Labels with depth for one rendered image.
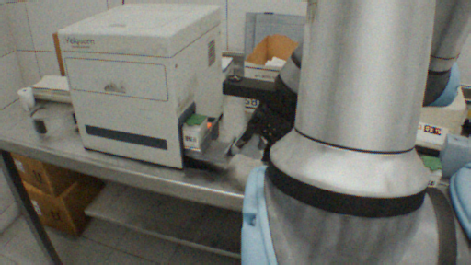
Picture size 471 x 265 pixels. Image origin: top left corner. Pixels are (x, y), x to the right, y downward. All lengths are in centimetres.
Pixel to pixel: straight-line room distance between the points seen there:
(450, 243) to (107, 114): 68
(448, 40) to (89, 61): 63
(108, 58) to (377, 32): 58
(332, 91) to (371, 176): 5
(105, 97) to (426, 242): 65
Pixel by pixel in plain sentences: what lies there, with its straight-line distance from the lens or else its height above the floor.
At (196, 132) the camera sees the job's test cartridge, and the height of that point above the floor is 96.
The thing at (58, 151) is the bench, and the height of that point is 88.
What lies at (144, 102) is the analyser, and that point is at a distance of 69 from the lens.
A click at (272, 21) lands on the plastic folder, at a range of 119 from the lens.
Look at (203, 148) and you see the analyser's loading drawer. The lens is 72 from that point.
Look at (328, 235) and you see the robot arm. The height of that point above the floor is 118.
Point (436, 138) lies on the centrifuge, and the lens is 91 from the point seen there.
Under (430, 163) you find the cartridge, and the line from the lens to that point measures 75.
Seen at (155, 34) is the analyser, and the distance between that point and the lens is 63.
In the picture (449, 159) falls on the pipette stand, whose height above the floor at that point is 93.
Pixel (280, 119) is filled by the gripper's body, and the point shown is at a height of 102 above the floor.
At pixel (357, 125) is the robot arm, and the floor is 124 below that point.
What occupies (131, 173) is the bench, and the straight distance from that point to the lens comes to 77.
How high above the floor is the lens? 133
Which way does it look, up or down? 32 degrees down
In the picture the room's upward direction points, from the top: straight up
